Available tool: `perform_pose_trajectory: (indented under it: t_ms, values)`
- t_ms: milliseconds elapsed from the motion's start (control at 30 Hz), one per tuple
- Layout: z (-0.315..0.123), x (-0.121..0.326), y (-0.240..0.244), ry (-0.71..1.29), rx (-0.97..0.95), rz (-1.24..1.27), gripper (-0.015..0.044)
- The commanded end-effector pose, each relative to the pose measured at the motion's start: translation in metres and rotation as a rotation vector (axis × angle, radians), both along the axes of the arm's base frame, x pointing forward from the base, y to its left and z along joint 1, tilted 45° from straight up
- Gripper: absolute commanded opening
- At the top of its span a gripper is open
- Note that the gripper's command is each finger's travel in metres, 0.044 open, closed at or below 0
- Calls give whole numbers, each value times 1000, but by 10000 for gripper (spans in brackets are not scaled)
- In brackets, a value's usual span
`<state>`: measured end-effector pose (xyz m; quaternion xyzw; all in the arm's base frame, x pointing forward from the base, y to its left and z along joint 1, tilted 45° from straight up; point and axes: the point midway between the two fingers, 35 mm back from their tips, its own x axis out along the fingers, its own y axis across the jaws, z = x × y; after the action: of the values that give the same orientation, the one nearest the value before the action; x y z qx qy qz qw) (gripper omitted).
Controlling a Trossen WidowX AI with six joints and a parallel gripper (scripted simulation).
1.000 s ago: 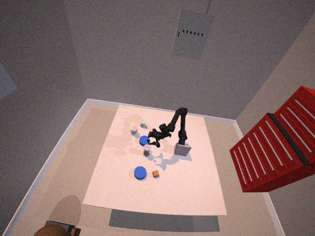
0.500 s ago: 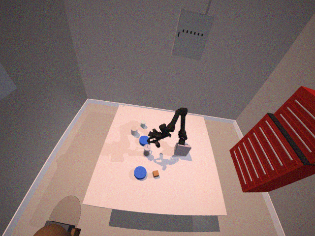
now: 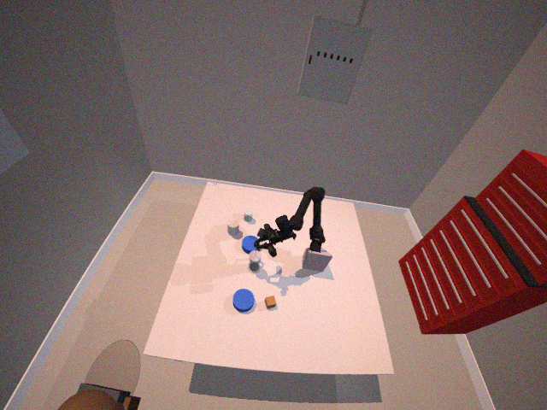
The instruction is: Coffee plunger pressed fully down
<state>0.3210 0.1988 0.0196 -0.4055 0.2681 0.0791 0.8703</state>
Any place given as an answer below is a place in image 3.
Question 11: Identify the glass french press with black knob plunger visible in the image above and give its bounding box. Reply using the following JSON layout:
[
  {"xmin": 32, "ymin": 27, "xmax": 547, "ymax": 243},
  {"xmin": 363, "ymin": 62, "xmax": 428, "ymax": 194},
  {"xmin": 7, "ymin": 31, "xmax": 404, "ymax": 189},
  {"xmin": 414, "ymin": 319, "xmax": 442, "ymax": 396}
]
[{"xmin": 247, "ymin": 242, "xmax": 262, "ymax": 273}]

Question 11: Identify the brown cube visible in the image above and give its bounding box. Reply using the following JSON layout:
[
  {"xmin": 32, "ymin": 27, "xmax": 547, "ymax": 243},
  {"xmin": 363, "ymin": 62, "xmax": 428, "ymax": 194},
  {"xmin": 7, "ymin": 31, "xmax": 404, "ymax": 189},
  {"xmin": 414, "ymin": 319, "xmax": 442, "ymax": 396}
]
[{"xmin": 264, "ymin": 296, "xmax": 276, "ymax": 308}]

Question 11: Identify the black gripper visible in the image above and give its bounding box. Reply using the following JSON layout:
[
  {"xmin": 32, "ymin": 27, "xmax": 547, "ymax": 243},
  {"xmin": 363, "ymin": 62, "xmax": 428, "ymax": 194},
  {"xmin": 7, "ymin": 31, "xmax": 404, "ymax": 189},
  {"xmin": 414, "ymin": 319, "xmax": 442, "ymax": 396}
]
[{"xmin": 255, "ymin": 224, "xmax": 284, "ymax": 257}]

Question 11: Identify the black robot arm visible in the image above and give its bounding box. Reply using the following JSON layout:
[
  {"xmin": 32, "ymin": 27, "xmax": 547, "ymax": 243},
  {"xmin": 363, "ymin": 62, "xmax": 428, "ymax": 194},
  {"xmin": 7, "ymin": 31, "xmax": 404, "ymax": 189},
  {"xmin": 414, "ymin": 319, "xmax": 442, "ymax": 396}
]
[{"xmin": 263, "ymin": 187, "xmax": 326, "ymax": 252}]

